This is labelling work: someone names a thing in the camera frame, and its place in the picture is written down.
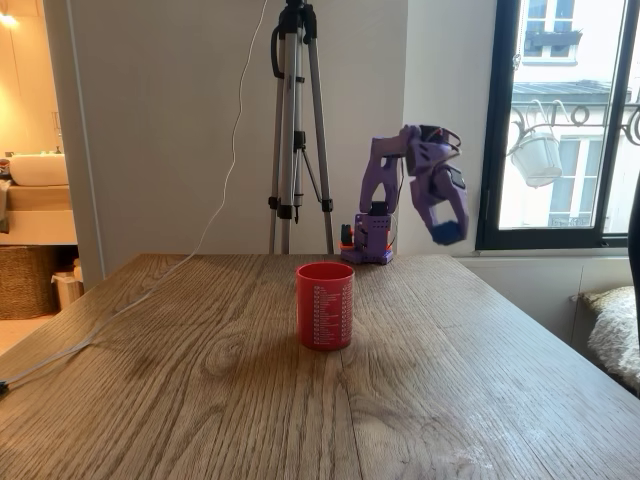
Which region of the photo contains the long white cable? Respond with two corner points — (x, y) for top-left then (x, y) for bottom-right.
(0, 0), (270, 397)

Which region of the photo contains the white hanging flower pot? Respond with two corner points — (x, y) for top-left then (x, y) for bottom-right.
(508, 130), (564, 190)

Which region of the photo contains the white wash basin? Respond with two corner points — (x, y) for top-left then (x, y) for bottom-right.
(10, 153), (69, 188)

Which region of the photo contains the white paper bag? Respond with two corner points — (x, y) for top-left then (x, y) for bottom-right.
(51, 258), (85, 312)

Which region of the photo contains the blue toy brick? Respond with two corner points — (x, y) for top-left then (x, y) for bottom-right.
(431, 219), (463, 247)

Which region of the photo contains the red printed cup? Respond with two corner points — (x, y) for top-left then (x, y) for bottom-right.
(294, 261), (357, 352)

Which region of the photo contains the beige vanity counter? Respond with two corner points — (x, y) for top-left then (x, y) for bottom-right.
(0, 183), (80, 247)

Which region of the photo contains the servo wire bundle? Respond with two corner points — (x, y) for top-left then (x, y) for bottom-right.
(434, 127), (462, 150)

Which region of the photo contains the cream fluffy cushion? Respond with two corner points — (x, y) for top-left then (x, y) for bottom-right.
(578, 285), (640, 394)

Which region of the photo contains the woven wicker basket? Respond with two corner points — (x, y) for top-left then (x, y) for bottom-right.
(0, 246), (60, 322)

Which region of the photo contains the silver black tripod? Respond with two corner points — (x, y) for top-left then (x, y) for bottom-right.
(266, 0), (336, 256)

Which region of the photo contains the black window frame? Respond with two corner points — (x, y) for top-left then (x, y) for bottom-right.
(474, 0), (640, 252)

